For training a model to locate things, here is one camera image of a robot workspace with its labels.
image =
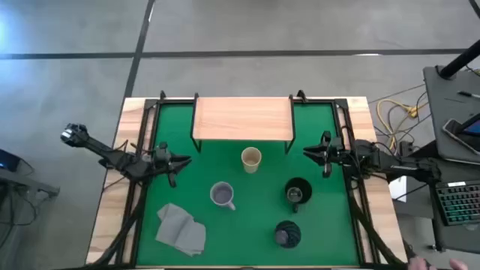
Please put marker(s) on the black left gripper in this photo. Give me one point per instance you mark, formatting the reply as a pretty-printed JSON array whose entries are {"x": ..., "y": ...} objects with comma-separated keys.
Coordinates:
[{"x": 162, "y": 165}]

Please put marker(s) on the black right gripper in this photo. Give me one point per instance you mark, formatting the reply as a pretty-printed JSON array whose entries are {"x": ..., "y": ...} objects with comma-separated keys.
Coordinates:
[{"x": 332, "y": 153}]

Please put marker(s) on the black mug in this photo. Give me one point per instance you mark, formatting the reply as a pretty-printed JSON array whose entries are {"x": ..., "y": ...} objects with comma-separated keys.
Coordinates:
[{"x": 304, "y": 187}]

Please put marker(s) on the grey mug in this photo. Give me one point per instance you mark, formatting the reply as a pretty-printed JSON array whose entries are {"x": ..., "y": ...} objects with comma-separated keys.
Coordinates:
[{"x": 222, "y": 195}]

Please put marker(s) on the beige paper cup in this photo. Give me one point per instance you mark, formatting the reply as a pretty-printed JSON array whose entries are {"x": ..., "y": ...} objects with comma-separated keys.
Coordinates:
[{"x": 251, "y": 160}]

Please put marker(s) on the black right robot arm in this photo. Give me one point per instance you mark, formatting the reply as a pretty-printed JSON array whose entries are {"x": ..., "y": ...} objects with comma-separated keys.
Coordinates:
[{"x": 390, "y": 163}]

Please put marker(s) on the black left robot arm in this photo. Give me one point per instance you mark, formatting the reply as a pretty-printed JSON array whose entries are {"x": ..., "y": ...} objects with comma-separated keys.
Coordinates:
[{"x": 112, "y": 157}]

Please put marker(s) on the grey folded cloth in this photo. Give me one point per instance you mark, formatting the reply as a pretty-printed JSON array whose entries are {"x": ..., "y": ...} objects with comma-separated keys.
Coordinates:
[{"x": 180, "y": 230}]

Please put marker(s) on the black power strip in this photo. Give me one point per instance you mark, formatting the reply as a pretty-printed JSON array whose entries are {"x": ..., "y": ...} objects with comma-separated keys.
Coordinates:
[{"x": 405, "y": 148}]

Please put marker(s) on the white paper sheet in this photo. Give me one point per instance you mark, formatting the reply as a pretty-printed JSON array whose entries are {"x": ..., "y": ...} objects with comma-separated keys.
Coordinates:
[{"x": 398, "y": 189}]

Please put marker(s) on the green table mat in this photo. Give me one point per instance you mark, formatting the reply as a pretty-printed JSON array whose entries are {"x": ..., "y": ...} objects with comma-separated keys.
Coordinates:
[{"x": 247, "y": 232}]

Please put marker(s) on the grey side desk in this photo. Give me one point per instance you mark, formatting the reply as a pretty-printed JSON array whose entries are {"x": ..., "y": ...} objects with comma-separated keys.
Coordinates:
[{"x": 442, "y": 112}]

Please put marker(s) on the smartphone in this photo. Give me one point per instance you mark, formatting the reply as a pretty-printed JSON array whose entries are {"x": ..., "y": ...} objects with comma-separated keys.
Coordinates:
[{"x": 455, "y": 133}]

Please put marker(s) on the grey stand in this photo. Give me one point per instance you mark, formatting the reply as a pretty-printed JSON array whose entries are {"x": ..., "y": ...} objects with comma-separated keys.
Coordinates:
[{"x": 33, "y": 185}]

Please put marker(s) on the person's hand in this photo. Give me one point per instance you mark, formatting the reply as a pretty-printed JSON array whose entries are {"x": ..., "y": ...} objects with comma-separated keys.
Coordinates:
[
  {"x": 420, "y": 263},
  {"x": 459, "y": 265}
]

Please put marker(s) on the backlit black keyboard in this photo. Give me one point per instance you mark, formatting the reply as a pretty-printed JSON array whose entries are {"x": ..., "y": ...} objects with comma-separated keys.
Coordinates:
[{"x": 459, "y": 204}]

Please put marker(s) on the black tablet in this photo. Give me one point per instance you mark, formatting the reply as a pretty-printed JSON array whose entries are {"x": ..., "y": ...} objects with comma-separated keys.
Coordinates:
[{"x": 473, "y": 126}]

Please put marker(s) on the black pen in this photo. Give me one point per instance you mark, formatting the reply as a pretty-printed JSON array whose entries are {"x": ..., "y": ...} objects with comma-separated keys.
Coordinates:
[{"x": 468, "y": 94}]

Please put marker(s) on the black pole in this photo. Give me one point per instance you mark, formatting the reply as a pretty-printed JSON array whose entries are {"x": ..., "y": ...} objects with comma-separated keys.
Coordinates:
[{"x": 463, "y": 58}]

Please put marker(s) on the black metal table frame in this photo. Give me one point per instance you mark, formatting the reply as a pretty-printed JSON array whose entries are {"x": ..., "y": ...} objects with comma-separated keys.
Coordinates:
[{"x": 141, "y": 210}]

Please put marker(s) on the wooden shelf with black frame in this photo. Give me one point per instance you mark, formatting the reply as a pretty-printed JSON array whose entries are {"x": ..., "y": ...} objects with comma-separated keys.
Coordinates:
[{"x": 243, "y": 118}]

